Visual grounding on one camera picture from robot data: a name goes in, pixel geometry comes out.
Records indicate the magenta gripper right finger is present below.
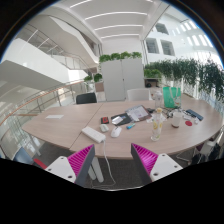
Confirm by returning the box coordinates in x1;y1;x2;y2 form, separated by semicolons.
131;143;182;185

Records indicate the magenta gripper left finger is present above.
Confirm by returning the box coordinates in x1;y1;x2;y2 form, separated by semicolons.
46;145;95;187

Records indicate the clear lemon print glass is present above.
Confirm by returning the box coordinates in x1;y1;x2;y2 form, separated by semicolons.
151;108;163;141

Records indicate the blue marker pen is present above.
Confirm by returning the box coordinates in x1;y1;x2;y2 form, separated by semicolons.
126;123;136;130

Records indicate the white earbuds case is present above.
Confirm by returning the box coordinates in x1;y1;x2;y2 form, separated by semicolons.
100;124;109;132

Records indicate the white computer mouse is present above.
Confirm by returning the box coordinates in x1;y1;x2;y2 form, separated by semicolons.
111;126;122;138

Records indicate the white paper cup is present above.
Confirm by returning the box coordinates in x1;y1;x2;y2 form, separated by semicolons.
171;112;182;128

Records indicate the red round lid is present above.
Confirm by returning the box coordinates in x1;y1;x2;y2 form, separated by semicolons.
185;121;192;126

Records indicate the black red small box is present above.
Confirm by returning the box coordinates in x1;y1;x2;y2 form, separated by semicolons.
101;117;109;124

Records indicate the black wallet case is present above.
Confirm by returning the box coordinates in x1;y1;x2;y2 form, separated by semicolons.
111;113;131;126

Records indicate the white paper sheet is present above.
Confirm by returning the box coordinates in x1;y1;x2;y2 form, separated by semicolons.
45;115;64;119

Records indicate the black office chair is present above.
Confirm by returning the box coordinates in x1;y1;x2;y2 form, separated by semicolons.
76;92;97;104

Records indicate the clear plastic bottle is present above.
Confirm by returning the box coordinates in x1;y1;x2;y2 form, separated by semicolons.
155;91;162;109

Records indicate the green shopping bag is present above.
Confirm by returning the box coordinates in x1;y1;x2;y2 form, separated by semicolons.
163;87;181;108

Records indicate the white cabinet with plants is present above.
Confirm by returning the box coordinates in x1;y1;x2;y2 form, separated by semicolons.
99;52;144;102

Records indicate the white power cable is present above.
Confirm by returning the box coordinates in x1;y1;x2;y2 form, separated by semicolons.
89;140;117;190

